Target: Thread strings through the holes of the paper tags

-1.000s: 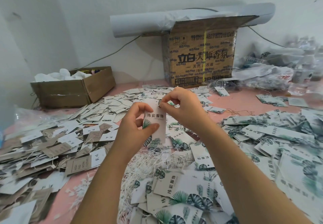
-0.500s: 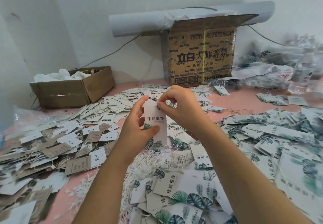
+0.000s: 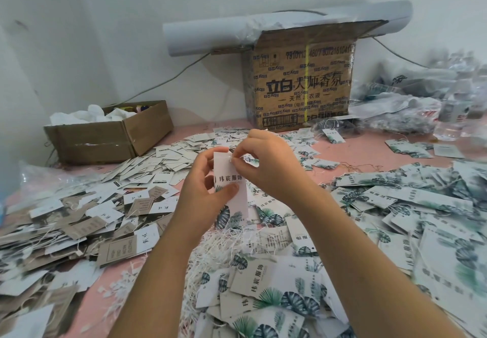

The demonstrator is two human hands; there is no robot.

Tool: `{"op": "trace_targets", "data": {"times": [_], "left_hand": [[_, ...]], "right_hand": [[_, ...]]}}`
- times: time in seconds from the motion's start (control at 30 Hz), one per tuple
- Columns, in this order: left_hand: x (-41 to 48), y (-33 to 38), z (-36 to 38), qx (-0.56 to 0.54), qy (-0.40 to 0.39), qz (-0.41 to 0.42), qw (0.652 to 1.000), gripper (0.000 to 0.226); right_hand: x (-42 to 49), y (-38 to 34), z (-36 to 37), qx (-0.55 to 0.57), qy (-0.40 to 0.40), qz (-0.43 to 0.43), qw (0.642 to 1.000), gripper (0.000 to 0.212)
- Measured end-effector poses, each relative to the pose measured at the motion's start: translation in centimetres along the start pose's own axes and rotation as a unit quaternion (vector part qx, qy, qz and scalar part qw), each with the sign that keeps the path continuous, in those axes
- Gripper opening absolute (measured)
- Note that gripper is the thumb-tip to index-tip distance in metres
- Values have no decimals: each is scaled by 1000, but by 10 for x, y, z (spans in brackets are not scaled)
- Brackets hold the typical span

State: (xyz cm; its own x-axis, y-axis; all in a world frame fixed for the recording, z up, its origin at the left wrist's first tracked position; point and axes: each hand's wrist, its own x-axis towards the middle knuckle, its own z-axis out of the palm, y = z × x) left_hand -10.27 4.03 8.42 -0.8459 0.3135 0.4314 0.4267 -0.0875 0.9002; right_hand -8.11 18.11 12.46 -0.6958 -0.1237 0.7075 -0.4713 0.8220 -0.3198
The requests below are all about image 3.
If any pile of brown white tags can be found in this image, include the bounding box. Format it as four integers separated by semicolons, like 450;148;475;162
0;173;182;338

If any large printed cardboard box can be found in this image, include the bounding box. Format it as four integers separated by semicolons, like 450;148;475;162
242;19;389;131

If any pile of green leaf tags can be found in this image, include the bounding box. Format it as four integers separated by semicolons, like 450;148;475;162
192;162;487;338

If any person's left hand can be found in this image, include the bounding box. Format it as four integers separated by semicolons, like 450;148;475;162
171;147;241;242

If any small open cardboard box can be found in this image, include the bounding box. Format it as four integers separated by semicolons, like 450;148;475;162
43;101;175;166

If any pile of white strings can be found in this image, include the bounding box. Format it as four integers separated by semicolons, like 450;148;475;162
99;223;252;338

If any clear plastic bag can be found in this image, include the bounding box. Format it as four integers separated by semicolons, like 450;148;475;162
15;160;77;196

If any black cable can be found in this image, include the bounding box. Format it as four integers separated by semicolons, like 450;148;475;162
114;52;211;105

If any single white leaf print tag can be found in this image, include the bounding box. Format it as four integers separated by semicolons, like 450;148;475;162
212;151;251;228

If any white crumpled material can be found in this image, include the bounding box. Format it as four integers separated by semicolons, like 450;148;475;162
48;104;138;125

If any heap of clear plastic bags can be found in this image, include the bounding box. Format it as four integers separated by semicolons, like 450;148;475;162
346;54;487;146

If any white roll in plastic wrap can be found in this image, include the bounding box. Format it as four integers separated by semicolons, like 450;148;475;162
163;0;414;57

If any person's left forearm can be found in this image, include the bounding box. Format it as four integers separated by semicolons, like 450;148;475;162
107;231;210;338

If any person's right forearm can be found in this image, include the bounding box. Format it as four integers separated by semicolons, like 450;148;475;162
293;189;467;338

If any heap of small tags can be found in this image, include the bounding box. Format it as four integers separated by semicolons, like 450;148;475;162
95;128;341;183

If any person's right hand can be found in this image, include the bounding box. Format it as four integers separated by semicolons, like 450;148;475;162
230;128;317;207

